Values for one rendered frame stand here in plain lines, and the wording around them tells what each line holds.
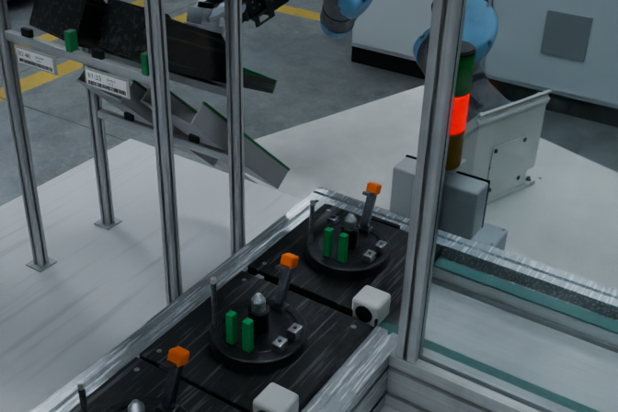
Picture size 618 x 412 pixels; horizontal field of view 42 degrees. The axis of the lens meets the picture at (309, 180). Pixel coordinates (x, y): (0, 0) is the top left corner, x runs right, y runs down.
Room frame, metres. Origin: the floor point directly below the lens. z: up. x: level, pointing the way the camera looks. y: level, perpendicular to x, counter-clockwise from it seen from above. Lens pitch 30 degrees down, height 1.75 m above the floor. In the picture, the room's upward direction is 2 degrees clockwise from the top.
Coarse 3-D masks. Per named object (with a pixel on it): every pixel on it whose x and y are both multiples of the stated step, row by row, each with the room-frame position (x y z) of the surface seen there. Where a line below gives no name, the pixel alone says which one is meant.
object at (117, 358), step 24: (288, 216) 1.25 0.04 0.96; (264, 240) 1.17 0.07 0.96; (240, 264) 1.09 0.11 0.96; (192, 288) 1.02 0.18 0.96; (216, 288) 1.03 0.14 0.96; (168, 312) 0.96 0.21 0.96; (144, 336) 0.91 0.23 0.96; (384, 336) 0.93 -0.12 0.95; (120, 360) 0.86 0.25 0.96; (360, 360) 0.87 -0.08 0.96; (384, 360) 0.87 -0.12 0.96; (72, 384) 0.81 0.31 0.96; (96, 384) 0.81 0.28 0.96; (336, 384) 0.82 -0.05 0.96; (360, 384) 0.82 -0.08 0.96; (384, 384) 0.88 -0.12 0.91; (48, 408) 0.76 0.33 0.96; (312, 408) 0.78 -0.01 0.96; (336, 408) 0.78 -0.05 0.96; (360, 408) 0.82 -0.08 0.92
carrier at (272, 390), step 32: (224, 288) 1.01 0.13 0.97; (256, 288) 1.02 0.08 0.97; (192, 320) 0.93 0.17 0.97; (224, 320) 0.91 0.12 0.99; (256, 320) 0.89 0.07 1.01; (288, 320) 0.92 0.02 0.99; (320, 320) 0.94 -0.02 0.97; (352, 320) 0.95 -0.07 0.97; (160, 352) 0.86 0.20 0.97; (192, 352) 0.87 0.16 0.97; (224, 352) 0.85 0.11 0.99; (256, 352) 0.85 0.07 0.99; (288, 352) 0.85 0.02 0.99; (320, 352) 0.87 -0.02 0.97; (352, 352) 0.89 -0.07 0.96; (192, 384) 0.81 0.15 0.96; (224, 384) 0.80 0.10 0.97; (256, 384) 0.81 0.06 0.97; (288, 384) 0.81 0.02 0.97; (320, 384) 0.82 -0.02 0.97
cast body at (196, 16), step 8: (192, 8) 1.45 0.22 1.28; (200, 8) 1.43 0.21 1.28; (208, 8) 1.44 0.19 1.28; (192, 16) 1.44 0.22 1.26; (200, 16) 1.43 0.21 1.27; (208, 16) 1.44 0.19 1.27; (192, 24) 1.43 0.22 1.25; (200, 24) 1.42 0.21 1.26; (208, 24) 1.43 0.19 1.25; (216, 24) 1.45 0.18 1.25
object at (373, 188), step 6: (372, 186) 1.17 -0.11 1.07; (378, 186) 1.17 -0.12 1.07; (366, 192) 1.16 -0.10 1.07; (372, 192) 1.17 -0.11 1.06; (378, 192) 1.17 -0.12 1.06; (366, 198) 1.17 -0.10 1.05; (372, 198) 1.17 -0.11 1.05; (366, 204) 1.17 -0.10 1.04; (372, 204) 1.17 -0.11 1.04; (366, 210) 1.16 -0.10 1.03; (372, 210) 1.17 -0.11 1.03; (366, 216) 1.16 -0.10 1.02; (360, 222) 1.16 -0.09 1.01; (366, 222) 1.16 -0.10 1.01
